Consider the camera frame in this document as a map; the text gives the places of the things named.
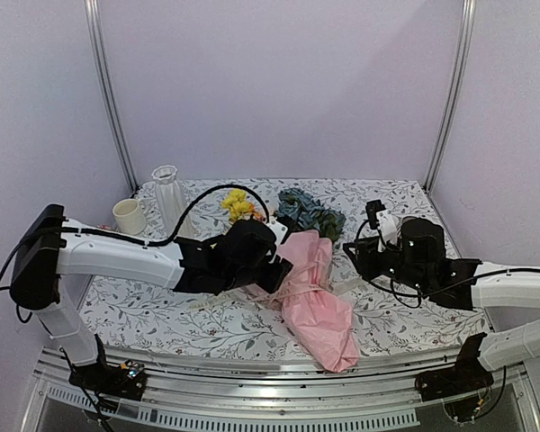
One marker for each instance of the white ribbed ceramic vase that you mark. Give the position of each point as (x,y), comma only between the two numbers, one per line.
(170,196)

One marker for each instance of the floral patterned tablecloth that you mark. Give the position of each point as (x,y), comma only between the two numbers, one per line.
(146,317)

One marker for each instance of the right aluminium frame post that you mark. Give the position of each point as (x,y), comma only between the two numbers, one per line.
(461,56)

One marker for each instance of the cream ceramic mug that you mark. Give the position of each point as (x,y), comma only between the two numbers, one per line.
(129,217)

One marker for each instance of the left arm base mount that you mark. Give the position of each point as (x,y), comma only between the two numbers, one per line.
(126,381)

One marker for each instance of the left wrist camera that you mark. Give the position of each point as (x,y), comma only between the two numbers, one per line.
(282,227)

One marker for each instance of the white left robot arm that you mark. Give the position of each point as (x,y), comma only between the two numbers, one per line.
(54,246)

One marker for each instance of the pink flower bouquet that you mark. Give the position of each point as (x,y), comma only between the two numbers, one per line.
(318,318)

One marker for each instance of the left aluminium frame post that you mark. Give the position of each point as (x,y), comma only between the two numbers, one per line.
(95,29)

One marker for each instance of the cream printed ribbon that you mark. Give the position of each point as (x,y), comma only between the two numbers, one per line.
(234,299)

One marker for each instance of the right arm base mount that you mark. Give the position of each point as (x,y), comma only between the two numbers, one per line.
(465,375)

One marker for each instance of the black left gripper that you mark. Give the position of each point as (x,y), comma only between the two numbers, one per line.
(273,282)

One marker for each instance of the aluminium front rail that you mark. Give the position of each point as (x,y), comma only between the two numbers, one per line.
(192,393)

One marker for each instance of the aluminium frame post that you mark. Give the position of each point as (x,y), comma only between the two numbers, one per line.
(95,29)
(461,56)

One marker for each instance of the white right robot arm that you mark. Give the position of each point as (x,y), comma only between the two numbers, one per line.
(510,294)

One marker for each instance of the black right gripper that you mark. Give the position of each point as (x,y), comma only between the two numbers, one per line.
(367,247)

